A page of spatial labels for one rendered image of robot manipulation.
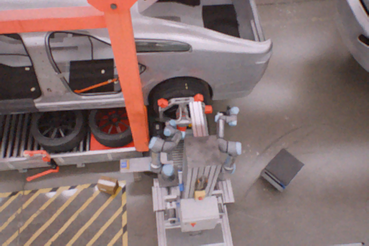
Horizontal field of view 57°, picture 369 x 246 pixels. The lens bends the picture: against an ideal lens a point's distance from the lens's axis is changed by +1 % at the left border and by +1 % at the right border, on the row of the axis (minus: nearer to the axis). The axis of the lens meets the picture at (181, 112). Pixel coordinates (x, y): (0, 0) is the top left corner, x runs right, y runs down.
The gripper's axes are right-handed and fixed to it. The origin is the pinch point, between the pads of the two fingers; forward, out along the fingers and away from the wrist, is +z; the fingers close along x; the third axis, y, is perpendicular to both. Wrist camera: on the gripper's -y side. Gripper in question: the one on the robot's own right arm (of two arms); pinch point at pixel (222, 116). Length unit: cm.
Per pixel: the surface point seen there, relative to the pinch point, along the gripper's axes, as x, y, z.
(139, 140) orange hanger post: -71, 56, 40
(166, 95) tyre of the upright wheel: -66, 1, 14
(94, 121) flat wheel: -128, 43, 98
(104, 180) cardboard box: -85, 105, 108
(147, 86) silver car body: -90, -1, 19
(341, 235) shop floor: 203, 64, 25
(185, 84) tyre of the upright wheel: -52, -19, 7
